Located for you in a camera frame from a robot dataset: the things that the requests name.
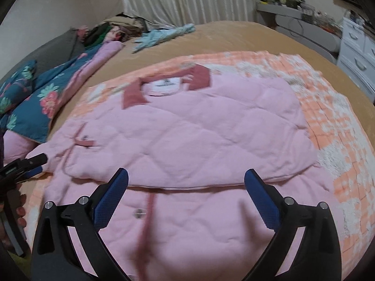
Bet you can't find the orange checked blanket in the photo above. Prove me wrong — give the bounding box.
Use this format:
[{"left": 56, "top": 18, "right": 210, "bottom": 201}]
[{"left": 28, "top": 50, "right": 375, "bottom": 273}]

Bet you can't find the tan bed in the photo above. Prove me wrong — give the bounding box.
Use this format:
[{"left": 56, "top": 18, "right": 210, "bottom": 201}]
[{"left": 0, "top": 20, "right": 375, "bottom": 281}]

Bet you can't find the desk clutter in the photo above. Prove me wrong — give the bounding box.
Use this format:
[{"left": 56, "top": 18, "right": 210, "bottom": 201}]
[{"left": 261, "top": 0, "right": 343, "bottom": 33}]

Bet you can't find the white dresser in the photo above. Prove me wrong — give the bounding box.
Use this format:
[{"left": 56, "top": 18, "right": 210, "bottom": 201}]
[{"left": 337, "top": 16, "right": 375, "bottom": 100}]

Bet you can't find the white curtain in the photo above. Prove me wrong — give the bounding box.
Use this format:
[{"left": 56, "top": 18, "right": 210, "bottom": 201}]
[{"left": 113, "top": 0, "right": 255, "bottom": 27}]

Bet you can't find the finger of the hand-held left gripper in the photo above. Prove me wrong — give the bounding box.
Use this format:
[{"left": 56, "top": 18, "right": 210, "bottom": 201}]
[
  {"left": 25, "top": 153, "right": 49, "bottom": 167},
  {"left": 17, "top": 166, "right": 43, "bottom": 180}
]

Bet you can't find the grey headboard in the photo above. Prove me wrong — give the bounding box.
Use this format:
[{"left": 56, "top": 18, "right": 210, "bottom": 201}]
[{"left": 0, "top": 28, "right": 85, "bottom": 82}]

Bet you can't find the black cable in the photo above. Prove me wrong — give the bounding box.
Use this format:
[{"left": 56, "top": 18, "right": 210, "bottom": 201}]
[{"left": 289, "top": 16, "right": 304, "bottom": 35}]

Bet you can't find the pile of clothes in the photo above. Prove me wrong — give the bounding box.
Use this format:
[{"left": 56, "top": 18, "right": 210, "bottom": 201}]
[{"left": 78, "top": 13, "right": 153, "bottom": 46}]

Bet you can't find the pink quilted jacket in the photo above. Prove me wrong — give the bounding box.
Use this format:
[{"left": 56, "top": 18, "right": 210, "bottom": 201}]
[{"left": 28, "top": 66, "right": 346, "bottom": 281}]

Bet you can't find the teal floral quilt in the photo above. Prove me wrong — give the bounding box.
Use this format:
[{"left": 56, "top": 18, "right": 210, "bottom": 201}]
[{"left": 0, "top": 40, "right": 124, "bottom": 159}]

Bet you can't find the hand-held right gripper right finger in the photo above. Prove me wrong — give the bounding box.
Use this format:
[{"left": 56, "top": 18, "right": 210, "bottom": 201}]
[{"left": 243, "top": 168, "right": 342, "bottom": 281}]

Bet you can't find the light blue garment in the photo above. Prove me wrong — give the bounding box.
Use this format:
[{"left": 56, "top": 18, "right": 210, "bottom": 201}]
[{"left": 132, "top": 23, "right": 195, "bottom": 54}]

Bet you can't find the grey desk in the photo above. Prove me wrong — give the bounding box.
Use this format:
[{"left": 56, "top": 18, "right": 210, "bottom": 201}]
[{"left": 256, "top": 0, "right": 343, "bottom": 62}]

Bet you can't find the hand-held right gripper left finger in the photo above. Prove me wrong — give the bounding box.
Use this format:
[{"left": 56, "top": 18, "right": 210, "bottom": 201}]
[{"left": 31, "top": 167, "right": 131, "bottom": 281}]

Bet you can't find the person's left hand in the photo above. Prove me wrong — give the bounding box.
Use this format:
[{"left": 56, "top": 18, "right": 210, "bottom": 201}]
[{"left": 13, "top": 193, "right": 27, "bottom": 229}]

